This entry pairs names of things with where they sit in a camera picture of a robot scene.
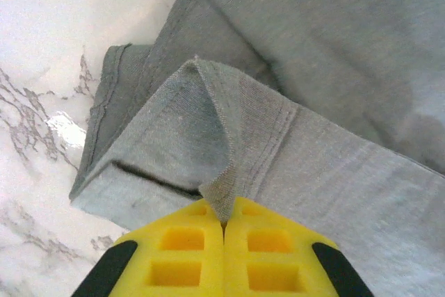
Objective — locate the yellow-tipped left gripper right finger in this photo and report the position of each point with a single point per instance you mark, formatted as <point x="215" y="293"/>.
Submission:
<point x="278" y="262"/>

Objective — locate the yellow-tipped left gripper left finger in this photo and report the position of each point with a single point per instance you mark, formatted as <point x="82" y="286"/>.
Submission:
<point x="174" y="262"/>

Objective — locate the grey long sleeve shirt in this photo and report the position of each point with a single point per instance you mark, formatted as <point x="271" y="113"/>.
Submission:
<point x="313" y="67"/>

